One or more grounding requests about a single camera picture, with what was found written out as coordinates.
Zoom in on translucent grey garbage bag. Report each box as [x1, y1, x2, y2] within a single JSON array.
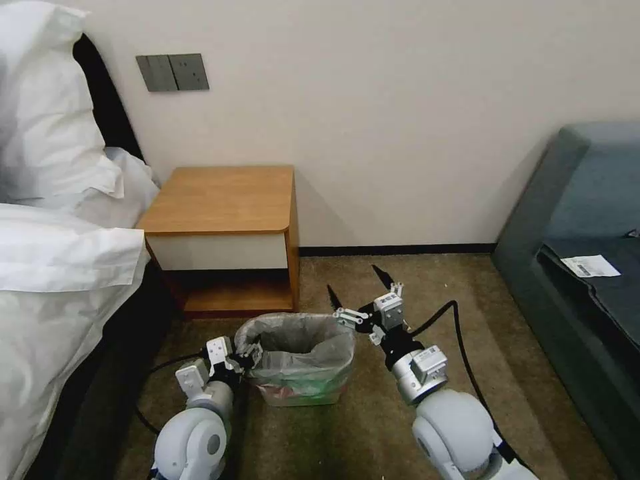
[[233, 311, 357, 390]]

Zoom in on small clear trash can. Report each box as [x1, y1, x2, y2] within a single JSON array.
[[249, 367, 352, 408]]

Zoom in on grey wall socket panel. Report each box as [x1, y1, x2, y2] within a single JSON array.
[[167, 53, 211, 93]]

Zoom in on white nightstand drawer front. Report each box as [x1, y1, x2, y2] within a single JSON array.
[[144, 231, 291, 272]]

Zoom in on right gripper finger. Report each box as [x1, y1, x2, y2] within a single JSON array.
[[371, 264, 405, 299], [327, 284, 373, 327]]

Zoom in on black bed headboard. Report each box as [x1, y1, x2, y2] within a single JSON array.
[[73, 31, 147, 164]]

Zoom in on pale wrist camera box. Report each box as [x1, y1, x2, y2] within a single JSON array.
[[373, 293, 405, 329], [205, 337, 233, 371]]

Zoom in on teal sofa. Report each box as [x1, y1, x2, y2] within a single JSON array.
[[491, 121, 640, 480]]

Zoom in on black baseboard strip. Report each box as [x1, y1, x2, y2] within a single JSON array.
[[298, 241, 501, 259]]

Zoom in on white paper label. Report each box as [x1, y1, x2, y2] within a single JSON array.
[[559, 254, 622, 278]]

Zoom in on white duvet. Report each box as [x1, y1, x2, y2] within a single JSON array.
[[0, 201, 152, 480]]

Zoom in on small white pillow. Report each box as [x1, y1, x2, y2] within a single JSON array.
[[101, 145, 162, 229]]

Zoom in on large white pillow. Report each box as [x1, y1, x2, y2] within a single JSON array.
[[0, 0, 125, 202]]

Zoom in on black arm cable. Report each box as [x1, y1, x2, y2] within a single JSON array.
[[131, 353, 211, 435], [407, 300, 519, 463]]

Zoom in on dark bed base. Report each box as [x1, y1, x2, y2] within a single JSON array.
[[27, 235, 177, 480]]

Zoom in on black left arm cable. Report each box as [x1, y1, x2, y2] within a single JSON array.
[[131, 353, 211, 435]]

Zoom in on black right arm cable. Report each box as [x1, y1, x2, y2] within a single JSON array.
[[407, 300, 519, 463]]

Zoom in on black sheet on sofa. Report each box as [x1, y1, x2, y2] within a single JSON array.
[[537, 227, 640, 352]]

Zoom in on grey wall switch panel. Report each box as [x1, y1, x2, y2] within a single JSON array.
[[135, 54, 174, 94]]

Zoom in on wooden nightstand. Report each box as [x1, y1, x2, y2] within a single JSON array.
[[135, 165, 301, 321]]

